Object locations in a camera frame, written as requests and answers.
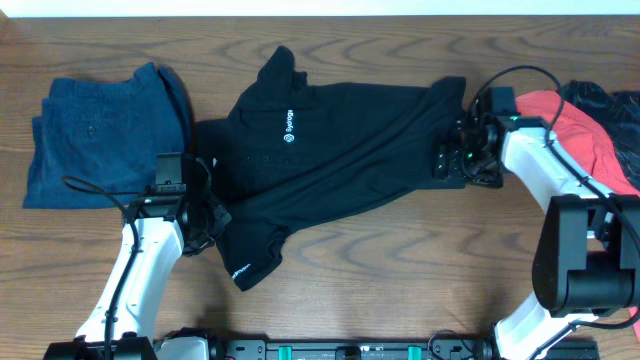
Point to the black patterned garment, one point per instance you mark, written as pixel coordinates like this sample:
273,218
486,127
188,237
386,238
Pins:
618,113

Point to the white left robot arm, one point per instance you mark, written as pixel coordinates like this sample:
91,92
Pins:
176,216

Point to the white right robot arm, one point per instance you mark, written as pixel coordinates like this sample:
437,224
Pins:
586,264

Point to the red garment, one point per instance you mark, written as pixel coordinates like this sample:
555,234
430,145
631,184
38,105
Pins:
581,136

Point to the black polo shirt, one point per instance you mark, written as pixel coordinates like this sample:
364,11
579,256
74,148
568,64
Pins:
291,155

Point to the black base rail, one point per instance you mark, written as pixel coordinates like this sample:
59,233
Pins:
444,345

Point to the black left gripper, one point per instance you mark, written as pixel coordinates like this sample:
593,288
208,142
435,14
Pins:
221,218

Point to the folded navy blue garment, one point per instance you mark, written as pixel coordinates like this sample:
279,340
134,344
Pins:
108,134

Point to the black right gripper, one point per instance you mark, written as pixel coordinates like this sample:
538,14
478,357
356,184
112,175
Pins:
448,165

